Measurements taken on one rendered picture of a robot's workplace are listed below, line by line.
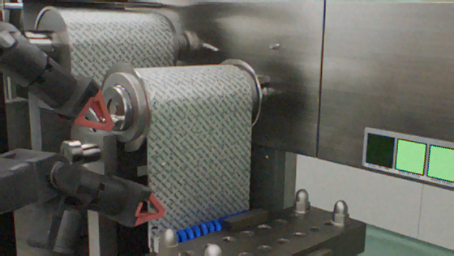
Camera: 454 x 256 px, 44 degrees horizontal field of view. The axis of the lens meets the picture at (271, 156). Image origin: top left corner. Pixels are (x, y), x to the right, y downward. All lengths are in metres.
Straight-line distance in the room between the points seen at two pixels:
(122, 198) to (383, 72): 0.48
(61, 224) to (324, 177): 3.37
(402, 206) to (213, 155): 2.84
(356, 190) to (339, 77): 2.94
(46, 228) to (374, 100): 0.57
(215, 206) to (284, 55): 0.33
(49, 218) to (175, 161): 0.25
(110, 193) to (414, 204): 3.01
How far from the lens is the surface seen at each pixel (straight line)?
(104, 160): 0.98
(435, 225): 3.70
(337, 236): 1.02
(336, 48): 1.05
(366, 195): 3.92
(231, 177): 1.06
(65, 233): 0.84
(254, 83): 1.08
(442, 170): 0.95
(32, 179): 0.77
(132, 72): 0.94
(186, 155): 0.98
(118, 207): 0.89
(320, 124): 1.08
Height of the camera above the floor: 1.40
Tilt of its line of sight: 14 degrees down
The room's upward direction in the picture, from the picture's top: 2 degrees clockwise
